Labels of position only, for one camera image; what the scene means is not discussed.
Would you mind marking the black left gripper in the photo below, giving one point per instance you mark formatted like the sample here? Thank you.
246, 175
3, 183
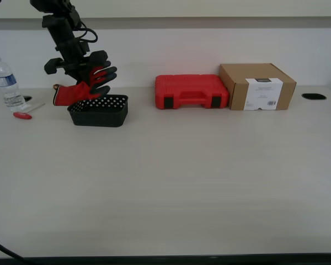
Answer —
98, 58

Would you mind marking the red and black work glove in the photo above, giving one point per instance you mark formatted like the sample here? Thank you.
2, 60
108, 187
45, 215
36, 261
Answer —
71, 95

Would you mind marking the black perforated plastic basket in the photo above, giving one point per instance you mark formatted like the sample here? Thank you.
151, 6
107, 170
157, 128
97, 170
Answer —
99, 118

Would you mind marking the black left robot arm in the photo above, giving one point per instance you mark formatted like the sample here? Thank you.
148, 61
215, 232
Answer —
61, 30

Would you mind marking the clear plastic water bottle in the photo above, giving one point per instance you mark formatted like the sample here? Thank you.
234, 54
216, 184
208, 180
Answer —
7, 87

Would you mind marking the red plastic tool case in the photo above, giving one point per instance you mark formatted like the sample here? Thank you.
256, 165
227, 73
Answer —
190, 85

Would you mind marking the brown cardboard box white label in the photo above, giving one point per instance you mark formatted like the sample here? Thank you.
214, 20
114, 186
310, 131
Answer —
238, 94

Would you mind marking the large black table grommet hole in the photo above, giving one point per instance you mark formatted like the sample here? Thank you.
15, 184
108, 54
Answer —
314, 96

